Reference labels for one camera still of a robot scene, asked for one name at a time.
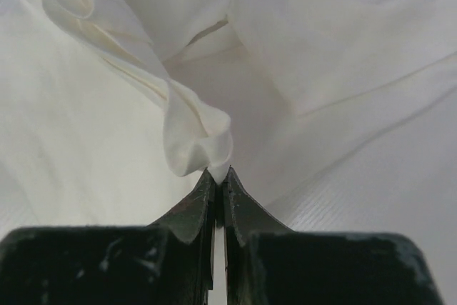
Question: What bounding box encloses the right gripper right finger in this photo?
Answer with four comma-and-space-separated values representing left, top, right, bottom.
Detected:
221, 169, 443, 304

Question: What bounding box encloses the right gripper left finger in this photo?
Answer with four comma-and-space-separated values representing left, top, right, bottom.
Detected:
1, 172, 216, 304

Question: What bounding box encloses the white t shirt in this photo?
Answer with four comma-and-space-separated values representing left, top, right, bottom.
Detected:
1, 0, 456, 232

